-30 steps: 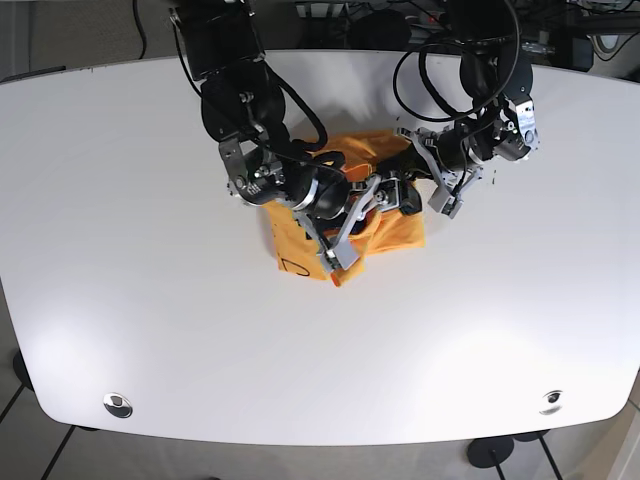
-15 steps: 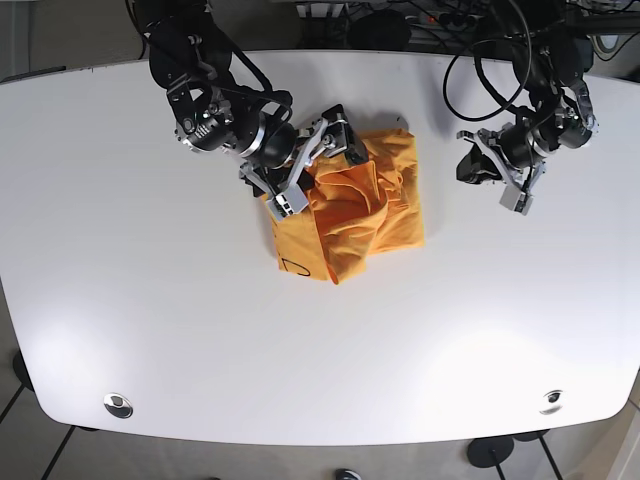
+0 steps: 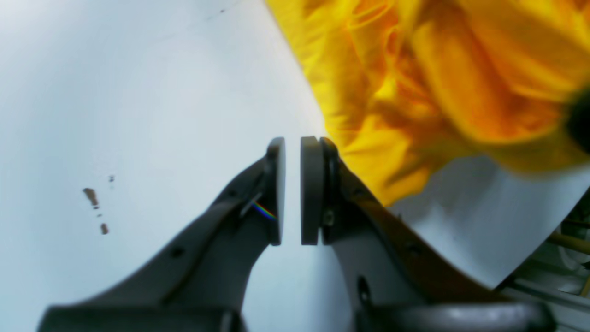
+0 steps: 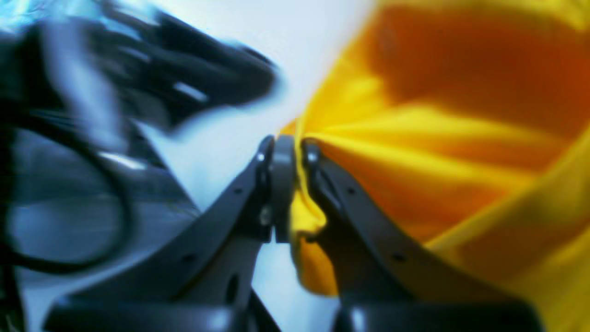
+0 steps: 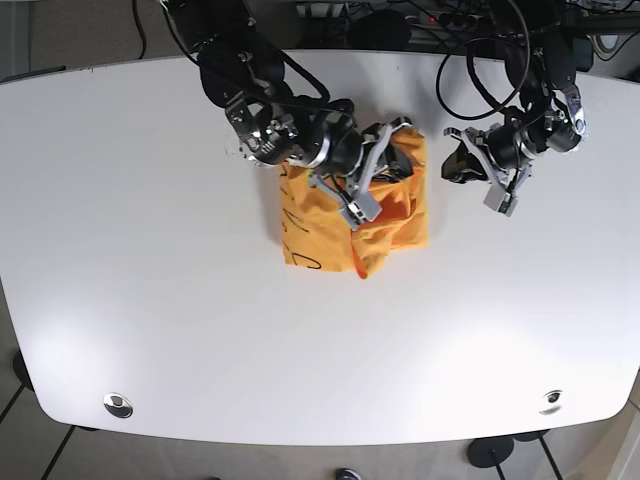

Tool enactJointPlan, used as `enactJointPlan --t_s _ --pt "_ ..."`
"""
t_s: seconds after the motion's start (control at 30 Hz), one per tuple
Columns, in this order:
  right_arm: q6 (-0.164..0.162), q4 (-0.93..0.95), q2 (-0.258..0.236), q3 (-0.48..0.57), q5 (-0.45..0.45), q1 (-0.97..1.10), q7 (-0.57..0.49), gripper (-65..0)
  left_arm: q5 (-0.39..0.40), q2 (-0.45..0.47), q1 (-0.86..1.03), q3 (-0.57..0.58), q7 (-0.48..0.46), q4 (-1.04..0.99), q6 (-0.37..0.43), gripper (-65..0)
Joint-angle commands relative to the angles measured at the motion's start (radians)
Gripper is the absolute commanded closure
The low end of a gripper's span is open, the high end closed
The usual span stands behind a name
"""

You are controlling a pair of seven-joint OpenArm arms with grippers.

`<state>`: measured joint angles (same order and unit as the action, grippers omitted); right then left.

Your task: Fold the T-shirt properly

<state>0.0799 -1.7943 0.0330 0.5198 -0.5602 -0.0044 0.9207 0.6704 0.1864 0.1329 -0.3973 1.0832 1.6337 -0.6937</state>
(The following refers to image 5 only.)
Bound right silver table grommet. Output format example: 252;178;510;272
538;390;563;416

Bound silver table grommet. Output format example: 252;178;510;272
538;390;563;416
103;392;133;419

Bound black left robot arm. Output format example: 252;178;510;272
441;1;587;216

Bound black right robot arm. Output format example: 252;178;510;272
161;1;414;230

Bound black round stand base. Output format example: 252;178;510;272
466;436;514;469

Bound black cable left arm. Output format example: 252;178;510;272
435;0;531;120

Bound blue shoe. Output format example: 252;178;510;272
334;468;361;480

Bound left silver table grommet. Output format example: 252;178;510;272
103;392;133;419

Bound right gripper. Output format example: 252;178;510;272
225;97;414;230

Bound orange T-shirt black script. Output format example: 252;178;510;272
279;125;428;279

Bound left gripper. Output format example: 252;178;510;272
441;85;587;217

